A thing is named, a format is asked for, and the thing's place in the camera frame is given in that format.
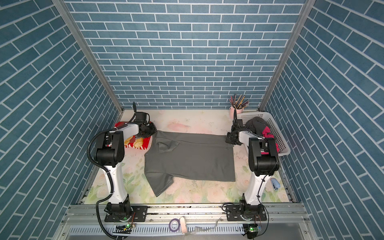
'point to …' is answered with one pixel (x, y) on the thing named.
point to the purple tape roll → (179, 223)
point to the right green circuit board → (250, 229)
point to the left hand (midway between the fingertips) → (156, 128)
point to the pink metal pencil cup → (231, 110)
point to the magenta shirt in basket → (266, 130)
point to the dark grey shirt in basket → (256, 125)
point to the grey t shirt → (187, 156)
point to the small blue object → (275, 184)
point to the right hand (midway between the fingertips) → (230, 137)
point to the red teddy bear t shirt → (134, 141)
